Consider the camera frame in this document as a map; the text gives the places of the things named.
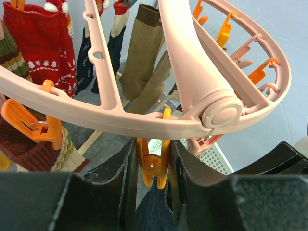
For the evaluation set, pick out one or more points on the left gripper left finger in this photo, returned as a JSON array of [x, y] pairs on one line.
[[103, 199]]

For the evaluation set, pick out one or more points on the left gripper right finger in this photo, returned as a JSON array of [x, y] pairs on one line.
[[270, 194]]

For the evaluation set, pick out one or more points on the navy christmas sock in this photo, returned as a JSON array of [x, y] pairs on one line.
[[154, 213]]

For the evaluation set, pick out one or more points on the white laundry basket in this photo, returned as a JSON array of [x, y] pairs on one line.
[[213, 156]]

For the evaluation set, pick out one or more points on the orange clip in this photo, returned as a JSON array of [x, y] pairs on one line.
[[153, 165]]

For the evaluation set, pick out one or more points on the olive brown ribbed sock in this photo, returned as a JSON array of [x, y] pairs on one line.
[[143, 78]]

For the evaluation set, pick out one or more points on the red christmas sock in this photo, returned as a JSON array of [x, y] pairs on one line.
[[44, 35]]

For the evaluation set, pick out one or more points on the maroon olive striped sock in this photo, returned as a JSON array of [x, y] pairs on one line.
[[15, 147]]

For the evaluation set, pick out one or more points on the pink round clip hanger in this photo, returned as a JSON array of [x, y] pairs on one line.
[[215, 94]]

